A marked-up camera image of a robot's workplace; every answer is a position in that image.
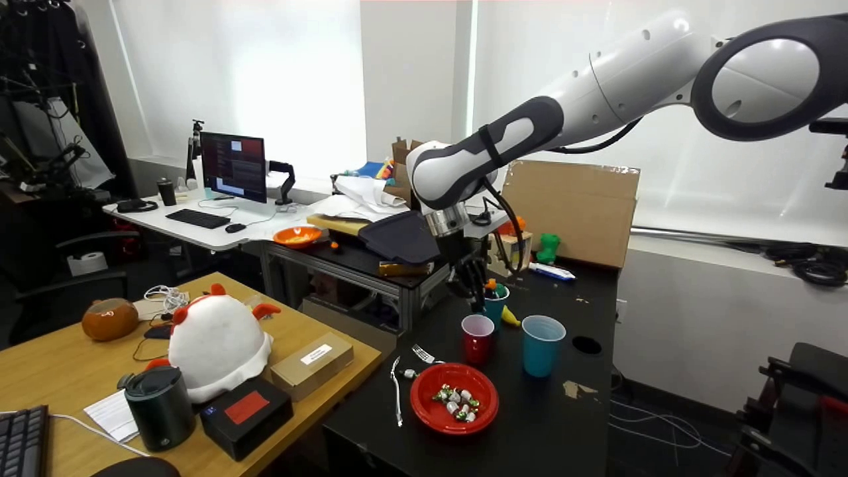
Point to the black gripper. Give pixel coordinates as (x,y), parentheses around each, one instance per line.
(462,253)

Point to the sweets pile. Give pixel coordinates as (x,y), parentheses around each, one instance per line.
(458,401)

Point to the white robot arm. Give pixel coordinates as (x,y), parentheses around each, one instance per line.
(756,86)

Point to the red paper cup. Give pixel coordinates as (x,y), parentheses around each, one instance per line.
(479,336)

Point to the empty blue cup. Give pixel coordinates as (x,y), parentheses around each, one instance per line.
(543,339)

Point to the yellow toy banana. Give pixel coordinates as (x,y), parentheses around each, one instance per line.
(507,317)

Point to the silver metal fork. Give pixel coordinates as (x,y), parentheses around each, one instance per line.
(426,356)

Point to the cardboard box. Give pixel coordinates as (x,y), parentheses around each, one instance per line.
(398,184)

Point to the red plastic bowl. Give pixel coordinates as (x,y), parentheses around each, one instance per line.
(437,416)

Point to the large flat cardboard sheet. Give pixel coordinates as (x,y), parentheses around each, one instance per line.
(590,207)

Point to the orange bowl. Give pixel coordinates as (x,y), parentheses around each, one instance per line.
(300,237)

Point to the tan flat box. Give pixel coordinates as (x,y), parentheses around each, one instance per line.
(315,363)

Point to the computer monitor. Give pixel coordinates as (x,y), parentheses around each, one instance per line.
(235,165)

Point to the white plush chicken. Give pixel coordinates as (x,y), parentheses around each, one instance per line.
(217,342)

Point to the black keyboard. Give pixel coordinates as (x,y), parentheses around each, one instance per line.
(198,217)

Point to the black box red label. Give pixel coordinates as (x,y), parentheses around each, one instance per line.
(246,416)

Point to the black cylinder speaker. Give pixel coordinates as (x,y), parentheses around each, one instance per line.
(161,407)

